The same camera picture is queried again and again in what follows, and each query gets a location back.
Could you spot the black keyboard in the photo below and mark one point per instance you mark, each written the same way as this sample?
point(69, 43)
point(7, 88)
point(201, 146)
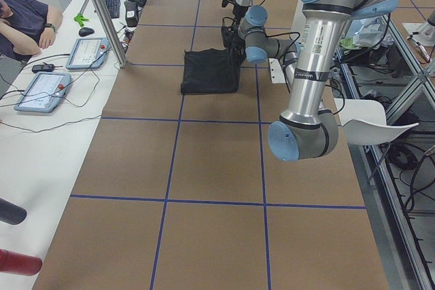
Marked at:
point(113, 7)

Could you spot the black graphic t-shirt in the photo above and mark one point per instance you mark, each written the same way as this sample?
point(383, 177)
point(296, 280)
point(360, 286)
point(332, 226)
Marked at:
point(209, 72)

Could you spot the white plastic chair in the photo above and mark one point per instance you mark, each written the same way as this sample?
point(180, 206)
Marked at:
point(364, 122)

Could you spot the green cloth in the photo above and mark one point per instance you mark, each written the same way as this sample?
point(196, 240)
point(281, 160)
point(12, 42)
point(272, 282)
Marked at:
point(347, 43)

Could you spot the red bottle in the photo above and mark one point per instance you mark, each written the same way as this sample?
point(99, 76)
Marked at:
point(20, 264)

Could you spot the seated person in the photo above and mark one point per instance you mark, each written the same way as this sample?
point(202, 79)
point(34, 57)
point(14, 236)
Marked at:
point(27, 27)

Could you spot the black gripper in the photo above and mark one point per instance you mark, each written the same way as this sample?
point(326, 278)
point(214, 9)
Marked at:
point(236, 39)
point(238, 11)

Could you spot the black power adapter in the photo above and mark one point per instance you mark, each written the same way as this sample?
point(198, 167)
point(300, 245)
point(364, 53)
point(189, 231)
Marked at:
point(43, 68)

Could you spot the teach pendant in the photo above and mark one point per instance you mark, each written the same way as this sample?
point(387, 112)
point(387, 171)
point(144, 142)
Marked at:
point(44, 93)
point(88, 53)

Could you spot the far teach pendant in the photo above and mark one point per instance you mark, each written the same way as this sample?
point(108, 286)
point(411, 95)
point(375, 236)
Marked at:
point(88, 53)

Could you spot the black bottle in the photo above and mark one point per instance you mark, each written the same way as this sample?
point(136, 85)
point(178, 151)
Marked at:
point(11, 213)

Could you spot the near teach pendant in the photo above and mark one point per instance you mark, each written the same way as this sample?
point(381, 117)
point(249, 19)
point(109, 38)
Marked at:
point(44, 93)

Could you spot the black computer mouse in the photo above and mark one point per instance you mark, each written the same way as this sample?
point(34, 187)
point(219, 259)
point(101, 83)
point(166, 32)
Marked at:
point(85, 31)

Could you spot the aluminium frame post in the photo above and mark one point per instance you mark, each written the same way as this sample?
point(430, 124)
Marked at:
point(110, 32)

